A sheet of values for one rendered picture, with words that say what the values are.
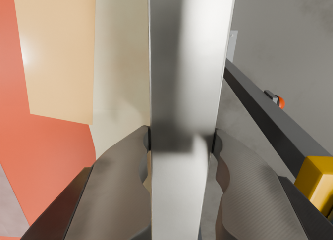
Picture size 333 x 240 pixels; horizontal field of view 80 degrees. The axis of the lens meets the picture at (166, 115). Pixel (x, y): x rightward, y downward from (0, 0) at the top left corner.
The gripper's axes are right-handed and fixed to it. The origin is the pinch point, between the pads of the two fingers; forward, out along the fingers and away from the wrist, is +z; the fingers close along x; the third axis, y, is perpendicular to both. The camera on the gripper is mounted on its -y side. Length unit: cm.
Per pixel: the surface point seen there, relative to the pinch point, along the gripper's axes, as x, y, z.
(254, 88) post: 19.8, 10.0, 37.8
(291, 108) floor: 69, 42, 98
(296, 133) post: 19.0, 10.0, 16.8
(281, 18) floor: 50, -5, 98
